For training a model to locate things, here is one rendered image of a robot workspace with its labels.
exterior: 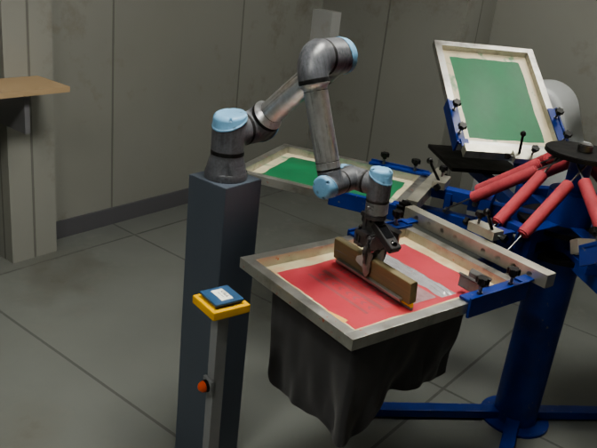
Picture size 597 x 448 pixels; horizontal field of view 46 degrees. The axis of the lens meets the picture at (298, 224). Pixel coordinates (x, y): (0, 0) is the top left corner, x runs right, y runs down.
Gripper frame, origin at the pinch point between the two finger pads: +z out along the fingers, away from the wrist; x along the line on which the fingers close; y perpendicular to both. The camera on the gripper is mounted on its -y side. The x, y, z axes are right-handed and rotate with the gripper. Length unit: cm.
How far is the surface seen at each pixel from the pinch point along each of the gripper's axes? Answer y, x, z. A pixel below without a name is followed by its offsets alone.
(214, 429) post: 13, 50, 52
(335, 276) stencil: 10.3, 6.8, 4.5
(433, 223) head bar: 19, -49, -3
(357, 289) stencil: 0.0, 5.8, 4.8
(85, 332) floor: 163, 35, 96
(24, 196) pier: 258, 35, 52
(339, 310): -8.5, 20.6, 5.0
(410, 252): 13.9, -33.3, 4.5
